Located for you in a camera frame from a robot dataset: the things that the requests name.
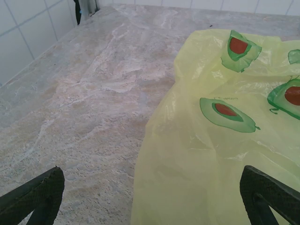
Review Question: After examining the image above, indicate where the aluminium corner post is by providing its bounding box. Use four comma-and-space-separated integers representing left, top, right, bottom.
78, 0, 98, 15

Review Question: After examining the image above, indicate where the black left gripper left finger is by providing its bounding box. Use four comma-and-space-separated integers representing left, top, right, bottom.
0, 165, 65, 225

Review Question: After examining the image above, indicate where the yellow avocado print plastic bag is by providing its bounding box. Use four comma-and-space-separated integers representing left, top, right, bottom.
130, 29, 300, 225

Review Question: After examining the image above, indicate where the black fish wall sticker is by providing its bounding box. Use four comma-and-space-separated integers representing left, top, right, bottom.
73, 0, 82, 25

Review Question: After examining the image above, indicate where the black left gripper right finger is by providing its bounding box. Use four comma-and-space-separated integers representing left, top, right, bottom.
239, 165, 300, 225

